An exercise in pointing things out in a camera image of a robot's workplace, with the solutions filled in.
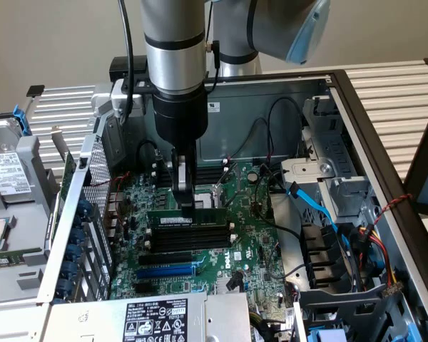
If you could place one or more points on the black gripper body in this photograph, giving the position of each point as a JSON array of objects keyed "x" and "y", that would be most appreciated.
[{"x": 180, "y": 117}]

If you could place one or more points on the green RAM stick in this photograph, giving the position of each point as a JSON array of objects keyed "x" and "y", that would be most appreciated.
[
  {"x": 3, "y": 261},
  {"x": 207, "y": 215}
]

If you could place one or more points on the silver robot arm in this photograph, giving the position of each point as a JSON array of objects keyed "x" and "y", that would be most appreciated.
[{"x": 174, "y": 53}]

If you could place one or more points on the CPU socket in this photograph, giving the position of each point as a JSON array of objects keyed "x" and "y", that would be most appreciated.
[{"x": 205, "y": 201}]

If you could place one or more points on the thin metal locking lever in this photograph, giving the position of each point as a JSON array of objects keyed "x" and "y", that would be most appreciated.
[{"x": 164, "y": 164}]

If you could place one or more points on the silver socket cover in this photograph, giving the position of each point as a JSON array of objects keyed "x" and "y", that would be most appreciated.
[{"x": 232, "y": 181}]

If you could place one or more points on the open grey PC case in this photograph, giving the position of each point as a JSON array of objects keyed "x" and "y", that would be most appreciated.
[{"x": 235, "y": 124}]

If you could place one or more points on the long black expansion slot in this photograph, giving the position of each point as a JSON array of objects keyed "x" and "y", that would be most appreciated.
[{"x": 164, "y": 259}]

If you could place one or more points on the green motherboard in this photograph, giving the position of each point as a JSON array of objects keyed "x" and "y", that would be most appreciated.
[{"x": 249, "y": 231}]

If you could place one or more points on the blue expansion slot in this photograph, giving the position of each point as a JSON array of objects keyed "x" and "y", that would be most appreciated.
[{"x": 164, "y": 273}]

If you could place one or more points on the round coin battery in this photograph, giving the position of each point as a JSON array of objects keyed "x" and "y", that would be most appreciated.
[{"x": 252, "y": 176}]

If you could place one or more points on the black box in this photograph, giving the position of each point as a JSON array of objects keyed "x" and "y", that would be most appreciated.
[{"x": 119, "y": 67}]

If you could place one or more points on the small silver heatsink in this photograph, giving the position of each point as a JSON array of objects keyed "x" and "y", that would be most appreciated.
[{"x": 221, "y": 285}]

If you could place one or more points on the short black expansion slot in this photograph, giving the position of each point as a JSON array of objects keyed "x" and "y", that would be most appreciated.
[{"x": 146, "y": 288}]

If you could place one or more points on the blue slot retainer knob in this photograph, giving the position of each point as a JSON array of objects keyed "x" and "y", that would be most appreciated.
[
  {"x": 65, "y": 287},
  {"x": 72, "y": 252},
  {"x": 75, "y": 236},
  {"x": 83, "y": 207},
  {"x": 70, "y": 268}
]

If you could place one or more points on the green graphics card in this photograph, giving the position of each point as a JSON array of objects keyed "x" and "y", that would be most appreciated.
[{"x": 68, "y": 171}]

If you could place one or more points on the silver power supply unit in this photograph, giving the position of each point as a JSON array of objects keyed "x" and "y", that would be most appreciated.
[{"x": 217, "y": 320}]

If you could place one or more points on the silver disk bay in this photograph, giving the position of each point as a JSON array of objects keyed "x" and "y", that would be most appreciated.
[{"x": 306, "y": 171}]

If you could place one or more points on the black plastic air shroud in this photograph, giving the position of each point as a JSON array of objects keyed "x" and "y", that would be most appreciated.
[{"x": 317, "y": 249}]

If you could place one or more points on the grey parts rack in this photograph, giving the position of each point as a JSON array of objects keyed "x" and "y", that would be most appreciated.
[{"x": 28, "y": 149}]

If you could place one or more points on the blue disk caddy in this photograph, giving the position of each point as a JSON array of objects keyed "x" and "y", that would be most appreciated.
[{"x": 21, "y": 119}]

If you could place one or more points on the silver hard disk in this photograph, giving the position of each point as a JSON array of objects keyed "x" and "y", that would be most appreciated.
[{"x": 7, "y": 171}]

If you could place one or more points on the dark framed side panel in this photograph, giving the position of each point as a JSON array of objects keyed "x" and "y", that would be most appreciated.
[{"x": 419, "y": 171}]

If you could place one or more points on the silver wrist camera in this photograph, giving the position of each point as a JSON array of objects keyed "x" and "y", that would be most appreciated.
[{"x": 119, "y": 96}]

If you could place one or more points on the blue plastic bracket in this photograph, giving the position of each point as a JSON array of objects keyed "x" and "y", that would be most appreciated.
[{"x": 326, "y": 335}]

